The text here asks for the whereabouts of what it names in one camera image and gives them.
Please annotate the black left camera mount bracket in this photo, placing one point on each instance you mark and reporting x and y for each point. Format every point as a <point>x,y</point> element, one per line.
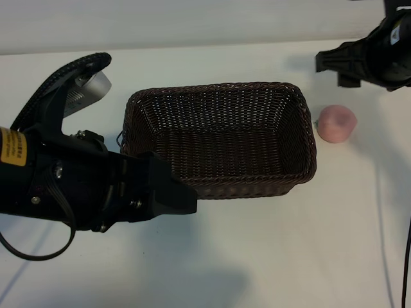
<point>53,109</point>

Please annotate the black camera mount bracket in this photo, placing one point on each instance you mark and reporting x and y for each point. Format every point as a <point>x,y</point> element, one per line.
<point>53,109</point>
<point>390,6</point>

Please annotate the black right camera mount bracket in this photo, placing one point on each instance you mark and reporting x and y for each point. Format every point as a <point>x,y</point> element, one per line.
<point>390,6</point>

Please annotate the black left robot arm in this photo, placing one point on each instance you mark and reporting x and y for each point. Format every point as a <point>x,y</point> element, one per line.
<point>13,192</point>

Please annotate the pink peach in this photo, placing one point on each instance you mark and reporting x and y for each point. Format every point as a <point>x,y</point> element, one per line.
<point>337,123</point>

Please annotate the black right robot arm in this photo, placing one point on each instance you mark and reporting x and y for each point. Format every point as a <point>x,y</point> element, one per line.
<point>405,22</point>

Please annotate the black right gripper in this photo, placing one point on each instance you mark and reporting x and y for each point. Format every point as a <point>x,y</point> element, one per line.
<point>385,64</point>

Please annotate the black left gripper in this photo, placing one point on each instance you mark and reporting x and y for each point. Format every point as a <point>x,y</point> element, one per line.
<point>83,183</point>

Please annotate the dark brown woven basket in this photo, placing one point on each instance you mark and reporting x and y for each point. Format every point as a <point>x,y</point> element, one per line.
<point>224,147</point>

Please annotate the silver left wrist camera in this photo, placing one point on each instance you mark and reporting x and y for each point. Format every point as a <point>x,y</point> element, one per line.
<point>96,88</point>

